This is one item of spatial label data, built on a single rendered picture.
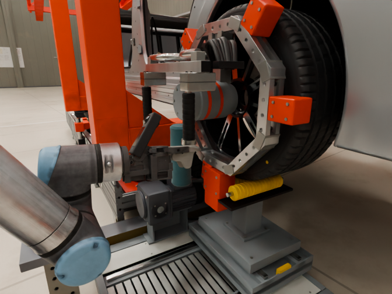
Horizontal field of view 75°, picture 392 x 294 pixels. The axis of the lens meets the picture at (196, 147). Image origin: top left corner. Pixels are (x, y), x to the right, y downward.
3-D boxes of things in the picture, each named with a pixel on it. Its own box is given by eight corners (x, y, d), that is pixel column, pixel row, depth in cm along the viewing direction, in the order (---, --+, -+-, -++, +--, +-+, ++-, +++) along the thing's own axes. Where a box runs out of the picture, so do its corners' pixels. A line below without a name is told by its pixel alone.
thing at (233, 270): (311, 270, 115) (314, 253, 112) (251, 306, 98) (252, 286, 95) (240, 218, 157) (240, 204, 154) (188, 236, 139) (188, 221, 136)
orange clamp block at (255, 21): (269, 38, 78) (285, 7, 72) (250, 36, 74) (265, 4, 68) (257, 26, 82) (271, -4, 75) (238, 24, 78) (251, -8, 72)
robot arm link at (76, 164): (41, 183, 58) (36, 141, 55) (98, 177, 64) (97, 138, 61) (37, 202, 50) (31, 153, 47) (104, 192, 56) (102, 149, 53)
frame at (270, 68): (275, 189, 84) (293, 5, 68) (260, 194, 81) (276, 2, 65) (193, 148, 129) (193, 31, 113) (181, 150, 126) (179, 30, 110)
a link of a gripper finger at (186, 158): (200, 166, 70) (169, 170, 66) (199, 144, 70) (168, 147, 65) (206, 167, 67) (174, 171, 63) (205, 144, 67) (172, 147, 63)
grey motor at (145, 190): (218, 230, 145) (220, 173, 135) (149, 256, 125) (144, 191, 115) (202, 215, 160) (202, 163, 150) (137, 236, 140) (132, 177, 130)
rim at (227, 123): (359, 102, 81) (280, 4, 101) (312, 107, 70) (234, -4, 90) (269, 172, 120) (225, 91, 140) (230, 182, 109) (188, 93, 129)
